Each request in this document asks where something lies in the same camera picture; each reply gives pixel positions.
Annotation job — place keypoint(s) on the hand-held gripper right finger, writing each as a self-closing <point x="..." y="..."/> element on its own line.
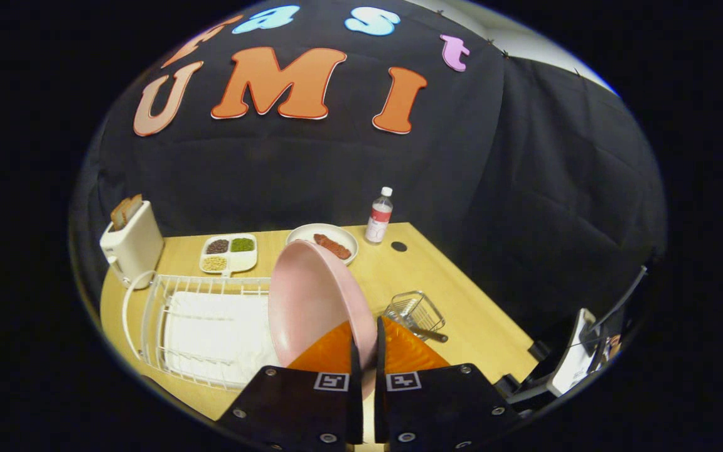
<point x="380" y="402"/>

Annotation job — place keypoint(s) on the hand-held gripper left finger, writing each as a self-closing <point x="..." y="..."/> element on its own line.
<point x="356" y="402"/>

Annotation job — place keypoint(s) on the pink plate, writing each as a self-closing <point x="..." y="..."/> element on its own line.
<point x="311" y="301"/>

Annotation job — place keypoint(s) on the beige plate with meat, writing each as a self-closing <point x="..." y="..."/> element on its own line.
<point x="330" y="231"/>

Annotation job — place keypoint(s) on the white four-compartment snack dish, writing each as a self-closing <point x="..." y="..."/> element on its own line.
<point x="230" y="255"/>

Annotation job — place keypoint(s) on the white drip tray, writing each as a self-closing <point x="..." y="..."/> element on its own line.
<point x="217" y="333"/>

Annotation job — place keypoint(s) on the black round table grommet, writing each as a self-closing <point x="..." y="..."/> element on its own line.
<point x="399" y="246"/>

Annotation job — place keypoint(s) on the red meat piece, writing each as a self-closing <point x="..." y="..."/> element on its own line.
<point x="333" y="246"/>

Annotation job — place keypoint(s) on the clear bottle with red label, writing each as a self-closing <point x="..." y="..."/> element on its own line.
<point x="378" y="216"/>

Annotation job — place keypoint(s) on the white and black device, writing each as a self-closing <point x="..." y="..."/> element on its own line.
<point x="572" y="364"/>

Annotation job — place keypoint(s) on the black backdrop cloth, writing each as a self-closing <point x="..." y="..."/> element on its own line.
<point x="336" y="169"/>

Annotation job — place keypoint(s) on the white toaster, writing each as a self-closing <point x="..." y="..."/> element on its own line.
<point x="139" y="248"/>

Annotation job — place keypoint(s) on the toast slices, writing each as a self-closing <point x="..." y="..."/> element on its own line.
<point x="126" y="210"/>

